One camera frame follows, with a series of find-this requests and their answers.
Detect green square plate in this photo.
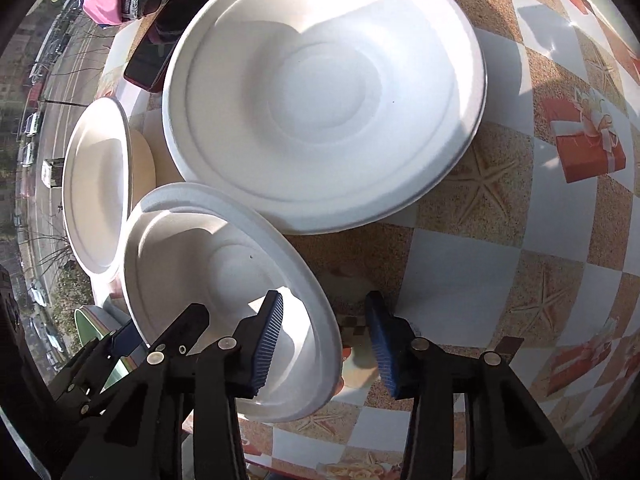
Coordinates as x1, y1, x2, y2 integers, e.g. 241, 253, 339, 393
74, 306, 137, 389

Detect large white paper bowl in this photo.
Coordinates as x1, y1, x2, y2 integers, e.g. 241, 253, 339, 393
119, 182, 342, 422

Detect white paper plate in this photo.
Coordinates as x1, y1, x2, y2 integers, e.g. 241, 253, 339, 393
162, 0, 487, 234

